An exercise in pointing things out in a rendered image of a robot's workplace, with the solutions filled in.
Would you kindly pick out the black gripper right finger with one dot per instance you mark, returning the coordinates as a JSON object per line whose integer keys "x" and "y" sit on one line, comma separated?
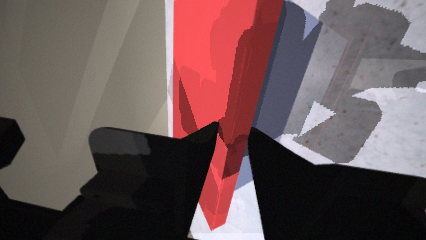
{"x": 293, "y": 193}

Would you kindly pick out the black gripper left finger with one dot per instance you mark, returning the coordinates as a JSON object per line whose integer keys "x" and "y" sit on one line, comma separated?
{"x": 184, "y": 162}

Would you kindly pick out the red slab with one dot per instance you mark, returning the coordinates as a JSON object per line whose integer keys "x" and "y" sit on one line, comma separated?
{"x": 221, "y": 50}

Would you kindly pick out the dark grey open box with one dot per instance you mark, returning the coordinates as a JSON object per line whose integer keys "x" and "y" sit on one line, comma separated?
{"x": 295, "y": 37}

